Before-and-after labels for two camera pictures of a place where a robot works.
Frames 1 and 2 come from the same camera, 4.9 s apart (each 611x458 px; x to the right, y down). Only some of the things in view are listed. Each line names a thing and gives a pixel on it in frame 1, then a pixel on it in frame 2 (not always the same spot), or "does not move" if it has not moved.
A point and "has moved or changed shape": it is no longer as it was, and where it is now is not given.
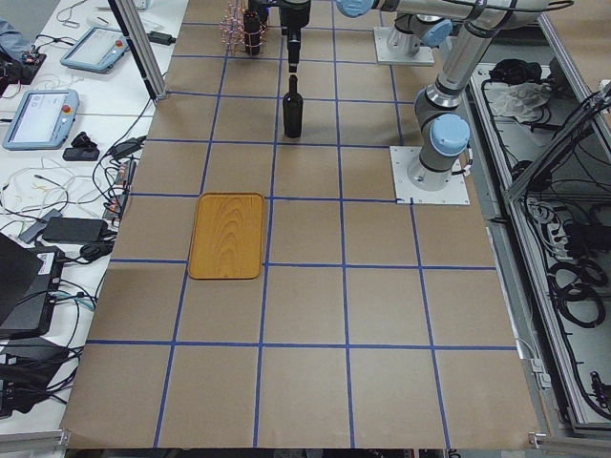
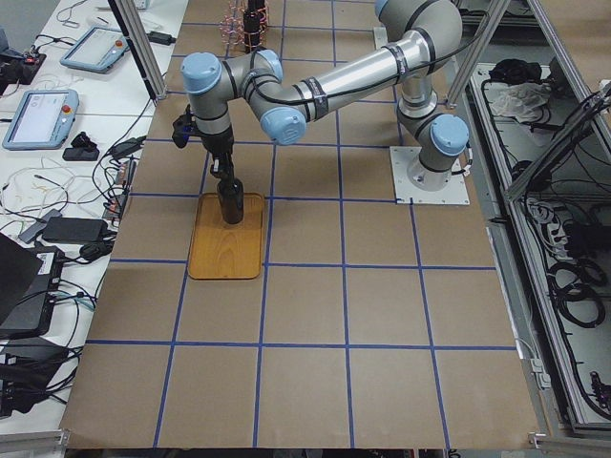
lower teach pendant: (41, 118) does not move
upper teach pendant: (97, 51) does not move
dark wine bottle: (293, 110) has moved or changed shape
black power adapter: (79, 230) does not move
